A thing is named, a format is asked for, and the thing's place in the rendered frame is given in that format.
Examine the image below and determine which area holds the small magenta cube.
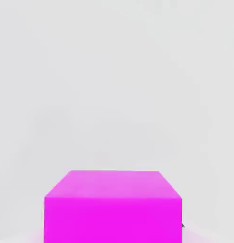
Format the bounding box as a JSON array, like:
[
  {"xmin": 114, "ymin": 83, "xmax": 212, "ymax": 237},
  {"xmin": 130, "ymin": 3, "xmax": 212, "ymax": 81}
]
[{"xmin": 43, "ymin": 170, "xmax": 183, "ymax": 243}]

